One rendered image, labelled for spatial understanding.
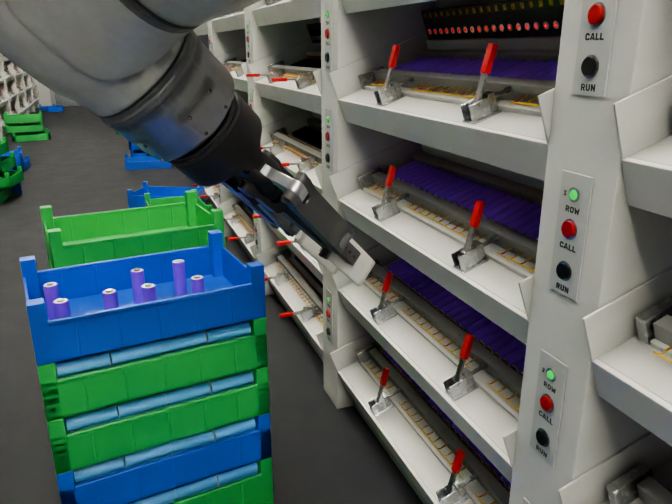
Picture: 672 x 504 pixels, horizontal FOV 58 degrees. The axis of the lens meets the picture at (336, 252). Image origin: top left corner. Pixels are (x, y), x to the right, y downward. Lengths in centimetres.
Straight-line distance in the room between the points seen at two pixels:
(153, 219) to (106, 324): 54
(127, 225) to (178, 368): 52
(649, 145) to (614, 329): 17
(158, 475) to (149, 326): 23
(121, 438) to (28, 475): 47
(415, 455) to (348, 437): 25
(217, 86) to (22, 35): 12
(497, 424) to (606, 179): 39
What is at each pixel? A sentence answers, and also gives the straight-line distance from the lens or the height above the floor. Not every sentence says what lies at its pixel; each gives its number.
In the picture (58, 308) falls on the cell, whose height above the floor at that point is 46.
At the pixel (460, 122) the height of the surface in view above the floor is 68.
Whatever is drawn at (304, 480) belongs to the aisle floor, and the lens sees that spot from 121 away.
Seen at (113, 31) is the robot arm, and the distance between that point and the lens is 38.
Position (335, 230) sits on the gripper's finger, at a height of 62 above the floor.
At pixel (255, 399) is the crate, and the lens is 94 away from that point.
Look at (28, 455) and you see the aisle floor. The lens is 141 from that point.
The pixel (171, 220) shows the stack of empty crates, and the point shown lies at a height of 42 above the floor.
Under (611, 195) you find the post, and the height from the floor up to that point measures 64.
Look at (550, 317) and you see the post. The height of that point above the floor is 50.
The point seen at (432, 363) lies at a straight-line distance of 97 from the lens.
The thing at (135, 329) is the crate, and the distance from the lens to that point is 83.
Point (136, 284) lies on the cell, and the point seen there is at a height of 45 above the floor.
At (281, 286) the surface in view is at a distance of 180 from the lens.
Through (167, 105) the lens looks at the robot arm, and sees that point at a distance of 43.
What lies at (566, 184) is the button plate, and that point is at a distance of 63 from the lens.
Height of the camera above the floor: 76
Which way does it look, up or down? 19 degrees down
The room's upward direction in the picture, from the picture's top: straight up
